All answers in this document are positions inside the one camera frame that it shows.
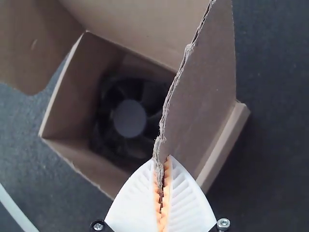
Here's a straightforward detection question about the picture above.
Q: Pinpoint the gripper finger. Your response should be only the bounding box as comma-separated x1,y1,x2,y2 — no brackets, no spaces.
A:
162,154,232,232
90,158,160,232

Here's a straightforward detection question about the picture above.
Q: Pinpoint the cardboard box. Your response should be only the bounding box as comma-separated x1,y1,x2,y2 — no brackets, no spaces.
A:
0,0,252,201

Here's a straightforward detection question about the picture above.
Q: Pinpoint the black square fan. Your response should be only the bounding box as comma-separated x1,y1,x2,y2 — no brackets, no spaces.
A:
88,76,174,167

